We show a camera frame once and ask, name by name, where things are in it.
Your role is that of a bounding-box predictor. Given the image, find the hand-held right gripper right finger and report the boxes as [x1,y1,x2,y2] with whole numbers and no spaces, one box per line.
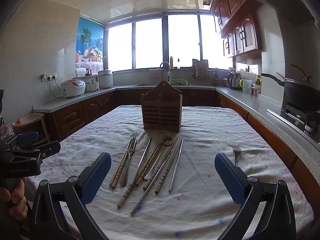
[214,152,297,240]

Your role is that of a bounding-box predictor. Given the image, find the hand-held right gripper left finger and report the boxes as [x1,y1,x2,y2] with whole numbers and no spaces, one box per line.
[31,152,112,240]

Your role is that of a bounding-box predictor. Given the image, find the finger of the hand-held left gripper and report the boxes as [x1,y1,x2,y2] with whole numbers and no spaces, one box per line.
[5,131,39,147]
[37,141,61,157]

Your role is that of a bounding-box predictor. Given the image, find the bamboo chopstick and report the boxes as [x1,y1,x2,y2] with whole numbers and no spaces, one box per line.
[154,142,180,194]
[112,141,132,189]
[109,140,129,187]
[117,143,162,208]

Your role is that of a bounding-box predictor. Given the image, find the metal fork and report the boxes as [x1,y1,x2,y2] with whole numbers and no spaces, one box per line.
[119,135,138,187]
[232,147,242,167]

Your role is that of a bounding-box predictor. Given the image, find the wooden utensil holder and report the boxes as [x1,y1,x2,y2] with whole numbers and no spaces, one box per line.
[140,80,183,132]

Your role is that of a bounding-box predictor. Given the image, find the person's left hand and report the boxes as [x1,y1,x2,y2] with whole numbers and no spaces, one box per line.
[0,176,28,222]

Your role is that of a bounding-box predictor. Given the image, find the wooden stool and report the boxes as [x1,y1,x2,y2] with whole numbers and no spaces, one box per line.
[21,112,52,150]

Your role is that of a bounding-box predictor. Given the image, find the white floral tablecloth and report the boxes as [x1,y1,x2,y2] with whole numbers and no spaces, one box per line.
[32,105,314,240]

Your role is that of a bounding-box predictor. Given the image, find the brown wooden base cabinets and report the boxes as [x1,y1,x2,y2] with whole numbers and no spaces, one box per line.
[41,89,320,200]

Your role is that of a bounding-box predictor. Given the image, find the red and white rice cooker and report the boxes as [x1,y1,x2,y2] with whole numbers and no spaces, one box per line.
[61,79,86,98]

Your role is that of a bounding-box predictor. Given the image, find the metal spoon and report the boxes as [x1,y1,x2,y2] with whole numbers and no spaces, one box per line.
[144,136,174,180]

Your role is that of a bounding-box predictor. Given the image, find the small white cooking pot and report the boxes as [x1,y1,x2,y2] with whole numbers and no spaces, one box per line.
[85,79,100,92]

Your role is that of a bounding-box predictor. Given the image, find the grey kitchen countertop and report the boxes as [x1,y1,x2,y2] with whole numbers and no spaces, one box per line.
[33,84,320,160]

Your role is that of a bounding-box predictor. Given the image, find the large white rice cooker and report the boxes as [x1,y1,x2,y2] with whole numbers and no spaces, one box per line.
[97,69,114,89]

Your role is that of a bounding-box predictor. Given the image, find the gas stove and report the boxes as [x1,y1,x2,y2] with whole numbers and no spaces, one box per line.
[285,102,320,133]

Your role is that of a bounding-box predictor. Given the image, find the electric kettle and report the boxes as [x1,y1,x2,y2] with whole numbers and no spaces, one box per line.
[227,71,242,90]

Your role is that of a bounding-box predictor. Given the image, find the black wok with lid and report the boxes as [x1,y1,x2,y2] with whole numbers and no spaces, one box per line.
[261,65,320,112]

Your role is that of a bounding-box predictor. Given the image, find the dish rack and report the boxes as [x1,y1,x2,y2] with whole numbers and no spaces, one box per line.
[191,59,212,84]

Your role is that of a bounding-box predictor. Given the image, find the kitchen faucet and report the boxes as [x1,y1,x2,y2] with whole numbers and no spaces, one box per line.
[159,62,172,82]

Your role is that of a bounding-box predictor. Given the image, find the kitchen window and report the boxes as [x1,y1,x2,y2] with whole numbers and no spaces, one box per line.
[104,12,233,72]

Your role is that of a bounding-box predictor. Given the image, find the range hood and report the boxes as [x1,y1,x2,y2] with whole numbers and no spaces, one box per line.
[250,0,320,27]

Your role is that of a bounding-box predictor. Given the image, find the tropical fruit wall poster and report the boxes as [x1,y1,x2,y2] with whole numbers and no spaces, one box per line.
[75,17,105,75]

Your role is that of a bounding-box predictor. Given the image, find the brown wooden wall cabinets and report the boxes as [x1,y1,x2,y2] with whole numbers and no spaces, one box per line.
[209,0,263,58]

